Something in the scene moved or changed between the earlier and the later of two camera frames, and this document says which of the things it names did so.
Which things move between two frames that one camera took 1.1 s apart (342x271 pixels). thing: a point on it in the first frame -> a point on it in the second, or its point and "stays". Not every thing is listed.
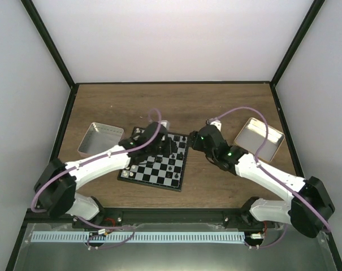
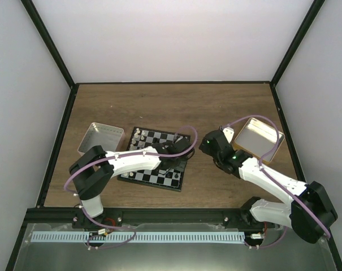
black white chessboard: x=166 y=171 stays
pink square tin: x=99 y=137 stays
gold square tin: x=252 y=135 stays
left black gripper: x=165 y=141 -> x=173 y=159
